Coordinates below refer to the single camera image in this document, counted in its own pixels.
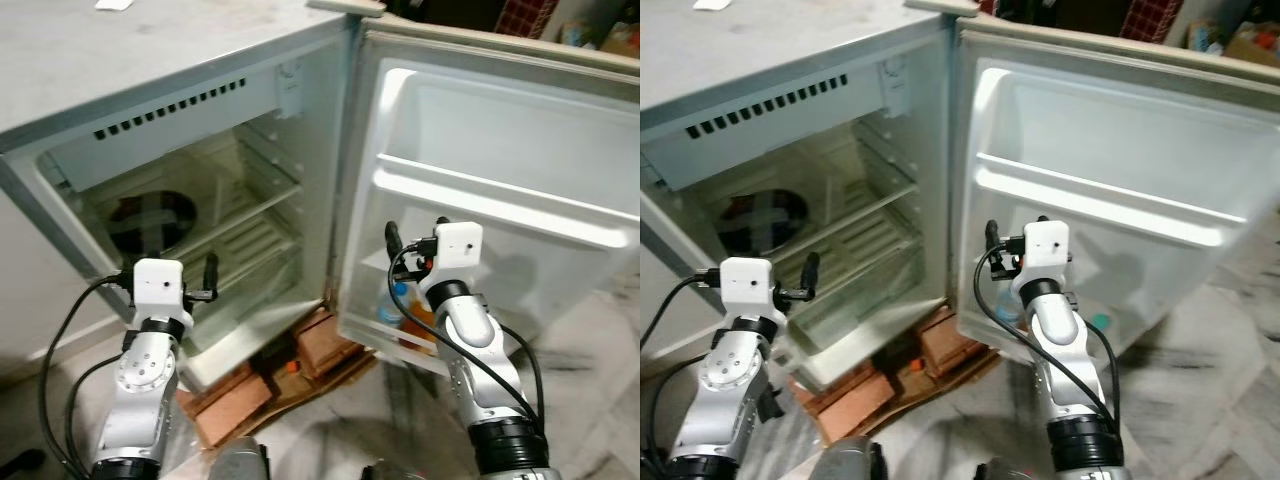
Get clear fridge shelf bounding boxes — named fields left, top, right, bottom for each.
left=180, top=182, right=304, bottom=263
left=795, top=182, right=921, bottom=263

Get white fridge door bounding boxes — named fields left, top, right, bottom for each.
left=335, top=24, right=641, bottom=379
left=950, top=14, right=1280, bottom=363

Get grey mini fridge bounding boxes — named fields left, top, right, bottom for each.
left=640, top=0, right=959, bottom=393
left=0, top=0, right=363, bottom=393

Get dark round plate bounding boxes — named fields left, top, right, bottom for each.
left=721, top=187, right=810, bottom=257
left=105, top=189, right=200, bottom=257

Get orange drink bottle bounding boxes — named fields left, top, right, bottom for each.
left=400, top=298, right=438, bottom=349

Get white door shelf bar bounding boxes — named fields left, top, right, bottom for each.
left=974, top=152, right=1251, bottom=249
left=372, top=154, right=615, bottom=251

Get red brick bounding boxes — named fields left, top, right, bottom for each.
left=293, top=312, right=369, bottom=379
left=190, top=368, right=279, bottom=448
left=918, top=308, right=988, bottom=379
left=812, top=372, right=898, bottom=448

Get grey left robot leg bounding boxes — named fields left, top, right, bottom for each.
left=208, top=436, right=273, bottom=480
left=818, top=436, right=888, bottom=480

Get red checked cloth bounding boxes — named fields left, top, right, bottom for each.
left=1119, top=0, right=1188, bottom=44
left=494, top=0, right=558, bottom=40

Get brown cardboard box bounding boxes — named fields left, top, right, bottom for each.
left=560, top=18, right=641, bottom=59
left=1186, top=14, right=1280, bottom=69

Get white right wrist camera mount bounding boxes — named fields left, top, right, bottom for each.
left=417, top=220, right=485, bottom=297
left=1009, top=219, right=1072, bottom=297

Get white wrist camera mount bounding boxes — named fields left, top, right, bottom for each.
left=719, top=256, right=789, bottom=327
left=1009, top=219, right=1072, bottom=297
left=417, top=220, right=485, bottom=297
left=131, top=257, right=189, bottom=324

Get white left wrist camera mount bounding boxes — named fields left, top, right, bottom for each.
left=719, top=256, right=789, bottom=327
left=131, top=257, right=189, bottom=324

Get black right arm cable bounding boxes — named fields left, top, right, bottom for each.
left=972, top=244, right=1123, bottom=426
left=387, top=248, right=547, bottom=433

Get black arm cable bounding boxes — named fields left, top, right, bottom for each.
left=640, top=274, right=727, bottom=479
left=387, top=248, right=547, bottom=433
left=972, top=244, right=1123, bottom=426
left=37, top=274, right=137, bottom=479

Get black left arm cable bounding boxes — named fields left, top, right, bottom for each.
left=37, top=274, right=137, bottom=479
left=640, top=274, right=727, bottom=479

